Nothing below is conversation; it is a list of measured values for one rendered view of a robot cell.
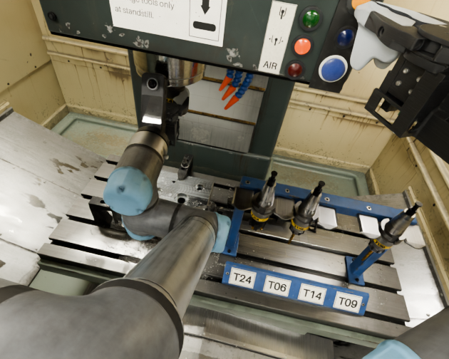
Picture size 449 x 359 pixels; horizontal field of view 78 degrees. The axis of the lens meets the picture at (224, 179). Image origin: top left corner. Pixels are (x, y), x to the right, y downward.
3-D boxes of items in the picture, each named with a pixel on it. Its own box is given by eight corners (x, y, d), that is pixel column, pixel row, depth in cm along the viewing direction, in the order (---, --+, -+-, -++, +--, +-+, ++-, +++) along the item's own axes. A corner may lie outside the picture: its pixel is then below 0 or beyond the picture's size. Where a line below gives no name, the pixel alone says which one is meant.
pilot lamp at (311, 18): (316, 30, 34) (323, 11, 32) (298, 28, 34) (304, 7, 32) (316, 29, 34) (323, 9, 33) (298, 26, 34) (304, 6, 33)
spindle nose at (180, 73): (205, 58, 70) (209, 5, 61) (206, 90, 59) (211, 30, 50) (140, 53, 68) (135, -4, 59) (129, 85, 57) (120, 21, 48)
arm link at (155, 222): (169, 251, 57) (167, 221, 49) (117, 237, 58) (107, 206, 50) (182, 221, 62) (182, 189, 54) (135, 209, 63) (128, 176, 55)
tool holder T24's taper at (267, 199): (274, 196, 72) (281, 179, 67) (271, 209, 69) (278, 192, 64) (257, 192, 72) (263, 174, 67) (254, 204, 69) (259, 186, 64)
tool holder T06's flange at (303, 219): (312, 206, 74) (315, 201, 72) (318, 225, 70) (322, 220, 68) (289, 206, 74) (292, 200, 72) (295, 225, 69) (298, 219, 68)
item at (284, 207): (293, 222, 69) (294, 221, 68) (273, 218, 69) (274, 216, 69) (293, 201, 74) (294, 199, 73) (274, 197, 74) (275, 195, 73)
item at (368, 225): (381, 241, 68) (383, 240, 67) (360, 237, 68) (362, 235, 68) (375, 219, 73) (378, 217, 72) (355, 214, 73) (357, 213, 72)
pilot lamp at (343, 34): (351, 49, 35) (359, 30, 33) (333, 45, 35) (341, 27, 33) (350, 47, 35) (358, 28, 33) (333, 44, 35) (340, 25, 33)
